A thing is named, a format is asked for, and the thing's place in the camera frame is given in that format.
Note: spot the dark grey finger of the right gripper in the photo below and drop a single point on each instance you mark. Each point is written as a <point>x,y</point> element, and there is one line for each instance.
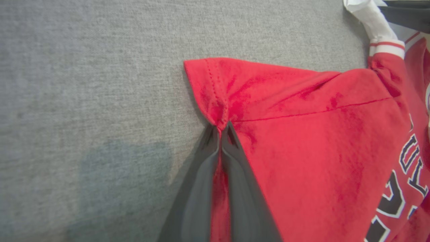
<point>413,16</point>

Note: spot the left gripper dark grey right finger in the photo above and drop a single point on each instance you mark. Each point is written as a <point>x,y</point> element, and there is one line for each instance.
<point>248,208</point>

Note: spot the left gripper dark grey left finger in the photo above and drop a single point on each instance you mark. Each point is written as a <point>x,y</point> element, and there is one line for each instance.
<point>195,208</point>

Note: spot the red number 23 jersey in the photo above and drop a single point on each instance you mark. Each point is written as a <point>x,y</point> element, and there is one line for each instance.
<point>319,151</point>

